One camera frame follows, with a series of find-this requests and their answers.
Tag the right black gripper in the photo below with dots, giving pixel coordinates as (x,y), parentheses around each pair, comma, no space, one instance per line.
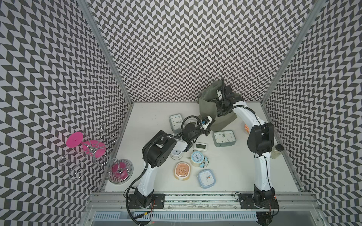
(218,106)

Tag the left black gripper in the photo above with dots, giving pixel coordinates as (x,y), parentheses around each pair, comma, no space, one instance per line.
(207,132)

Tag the white twin-bell alarm clock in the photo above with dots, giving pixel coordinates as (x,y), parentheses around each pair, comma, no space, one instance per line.
(176,154)

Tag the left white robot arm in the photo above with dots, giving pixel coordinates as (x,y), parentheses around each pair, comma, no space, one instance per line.
(158,149)

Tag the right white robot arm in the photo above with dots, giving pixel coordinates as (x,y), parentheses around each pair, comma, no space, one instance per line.
(260,140)

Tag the small white digital clock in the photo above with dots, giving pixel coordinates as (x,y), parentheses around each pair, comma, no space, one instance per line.
(202,147)

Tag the grey square analog clock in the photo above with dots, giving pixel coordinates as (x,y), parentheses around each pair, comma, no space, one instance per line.
(176,123)

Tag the blue twin-bell alarm clock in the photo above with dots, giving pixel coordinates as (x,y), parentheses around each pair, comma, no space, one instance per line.
(198,159)

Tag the green rectangular analog clock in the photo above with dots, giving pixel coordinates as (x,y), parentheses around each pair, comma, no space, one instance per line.
(224,138)

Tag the orange oval cartoon clock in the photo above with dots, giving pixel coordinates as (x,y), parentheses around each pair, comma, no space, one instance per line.
(182,171)

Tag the blue square analog clock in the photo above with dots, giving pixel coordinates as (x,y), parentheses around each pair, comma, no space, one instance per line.
(206,179)

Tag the orange patterned bowl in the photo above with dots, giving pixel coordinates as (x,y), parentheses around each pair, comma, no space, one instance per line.
(246,127)

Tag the small jar black lid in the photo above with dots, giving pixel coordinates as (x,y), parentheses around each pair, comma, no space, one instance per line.
(277,150)

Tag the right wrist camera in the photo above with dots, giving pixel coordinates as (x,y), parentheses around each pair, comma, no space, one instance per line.
(219,93)

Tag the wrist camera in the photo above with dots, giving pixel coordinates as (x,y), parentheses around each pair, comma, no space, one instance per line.
(205,122)
(219,93)

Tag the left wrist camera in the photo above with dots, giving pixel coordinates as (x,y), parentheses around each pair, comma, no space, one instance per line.
(205,122)

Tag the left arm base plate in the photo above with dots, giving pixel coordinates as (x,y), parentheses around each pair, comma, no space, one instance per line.
(145,201)

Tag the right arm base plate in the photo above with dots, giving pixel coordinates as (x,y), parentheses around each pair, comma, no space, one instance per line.
(248,201)

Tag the pink wire cup stand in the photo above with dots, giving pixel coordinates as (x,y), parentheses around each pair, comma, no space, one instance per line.
(98,151)

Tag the aluminium front rail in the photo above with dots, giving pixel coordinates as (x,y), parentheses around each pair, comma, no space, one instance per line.
(205,201)

